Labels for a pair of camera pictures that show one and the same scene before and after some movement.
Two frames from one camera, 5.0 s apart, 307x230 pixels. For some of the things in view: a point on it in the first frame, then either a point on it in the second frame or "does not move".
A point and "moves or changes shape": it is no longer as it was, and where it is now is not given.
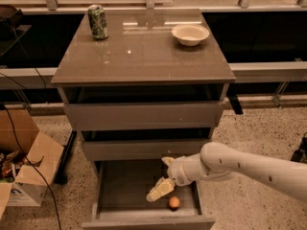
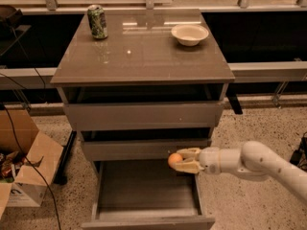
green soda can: (98, 21) does not move
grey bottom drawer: (120, 198) does not move
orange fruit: (174, 201) moves or changes shape
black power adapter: (300, 154) does not move
